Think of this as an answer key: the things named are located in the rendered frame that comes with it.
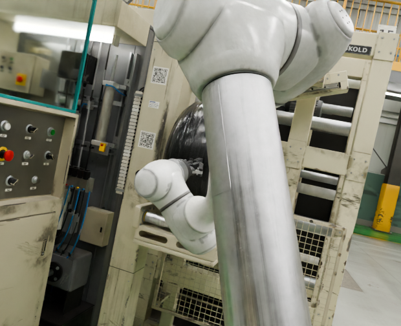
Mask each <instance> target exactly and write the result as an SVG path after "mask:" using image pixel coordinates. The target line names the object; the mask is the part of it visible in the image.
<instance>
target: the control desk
mask: <svg viewBox="0 0 401 326"><path fill-rule="evenodd" d="M78 117H79V115H78V114H75V113H70V112H66V111H60V110H57V109H52V108H48V107H43V106H40V105H34V104H31V103H25V102H20V101H16V100H11V99H8V98H2V97H0V326H39V320H40V316H41V310H42V306H43V300H44V295H45V289H46V286H47V279H48V275H49V269H50V262H51V259H52V252H53V248H54V242H55V238H56V232H57V228H58V221H59V217H60V211H61V205H62V201H63V199H62V197H63V196H64V192H65V185H66V181H67V175H68V171H69V165H70V158H71V155H72V149H73V144H74V138H75V134H76V128H77V124H78Z"/></svg>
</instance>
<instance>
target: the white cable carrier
mask: <svg viewBox="0 0 401 326"><path fill-rule="evenodd" d="M135 93H137V94H144V93H143V92H141V91H136V92H135ZM135 97H136V98H135V99H134V100H135V101H134V102H133V104H136V105H133V107H134V108H132V112H131V114H133V115H131V119H130V121H131V122H130V123H129V128H130V129H128V133H127V135H129V136H127V138H128V139H126V143H125V145H126V146H125V147H124V149H125V150H124V152H125V153H124V154H123V156H126V157H122V159H125V160H122V162H123V163H121V166H122V167H121V168H120V169H122V170H120V174H119V176H120V177H119V178H118V179H119V181H118V183H120V184H117V186H119V187H117V188H120V189H122V190H124V189H125V183H126V179H127V173H128V169H129V163H130V159H131V153H132V150H133V143H134V139H135V134H136V128H137V123H138V118H139V114H140V113H139V112H140V108H141V105H142V98H143V97H139V96H135ZM136 101H137V102H136ZM135 122H136V123H135Z"/></svg>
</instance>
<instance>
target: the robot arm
mask: <svg viewBox="0 0 401 326"><path fill-rule="evenodd" d="M153 29H154V32H155V36H156V39H157V41H158V44H159V45H160V46H161V47H162V49H163V50H164V51H165V52H166V54H167V55H168V56H169V57H171V58H173V59H175V60H177V61H178V64H179V66H180V68H181V70H182V72H183V73H184V75H185V77H186V79H187V81H188V83H189V85H190V88H191V90H192V92H193V93H194V95H195V96H196V97H197V98H198V99H199V100H200V101H201V102H202V106H203V113H204V126H205V133H206V145H207V153H208V165H209V179H208V191H207V195H206V197H202V196H193V195H192V193H191V191H190V190H189V189H188V187H187V185H186V181H187V180H188V179H189V177H190V176H191V175H194V174H195V173H196V175H198V176H200V177H201V176H202V172H203V165H204V164H203V163H202V160H203V158H196V159H195V160H193V159H192V158H190V160H189V161H187V160H186V159H184V160H183V159H174V158H171V159H169V160H156V161H153V162H150V163H149V164H147V165H146V166H144V167H143V168H142V169H141V170H140V171H139V172H138V173H137V174H136V175H135V179H134V187H135V190H136V192H137V193H138V194H139V196H141V197H143V198H144V199H146V200H149V201H151V202H152V203H153V204H154V205H155V206H156V207H157V208H158V209H159V210H160V212H161V214H162V215H163V217H164V219H165V222H166V223H167V225H168V226H169V229H170V230H171V231H172V233H173V234H174V236H175V237H176V238H177V240H178V241H179V242H180V244H181V245H182V246H183V247H184V248H185V249H187V250H188V251H189V252H191V253H192V254H197V255H203V254H206V253H208V252H210V251H211V250H213V249H214V248H215V247H216V245H217V257H218V264H219V277H220V284H221V296H222V309H223V316H224V326H312V323H311V318H310V311H309V304H308V299H307V292H306V288H305V280H304V276H303V269H302V264H301V257H300V252H299V245H298V238H297V233H296V226H295V222H294V214H293V210H292V203H291V198H290V191H289V187H288V179H287V172H286V167H285V160H284V156H283V148H282V144H281V137H280V132H279V125H278V121H277V113H276V108H278V107H280V106H282V105H284V104H285V103H287V102H288V101H290V100H291V99H293V98H295V97H297V96H299V95H300V94H302V93H304V92H305V91H306V90H307V89H309V88H310V87H312V86H313V85H314V84H315V83H316V82H318V81H319V80H320V79H321V78H322V77H324V75H326V73H328V72H329V71H330V70H331V69H332V68H333V66H335V64H337V62H338V61H339V60H340V58H341V57H342V56H343V54H344V52H345V51H346V50H347V48H348V46H349V44H350V43H351V41H352V35H353V33H354V26H353V23H352V21H351V19H350V17H349V15H348V14H347V12H346V11H345V10H344V9H343V7H342V6H341V5H339V4H338V3H337V2H333V1H329V0H320V1H313V2H311V3H310V4H309V5H307V6H306V7H305V8H303V7H302V6H300V5H296V4H293V3H290V2H288V1H286V0H157V3H156V6H155V11H154V15H153Z"/></svg>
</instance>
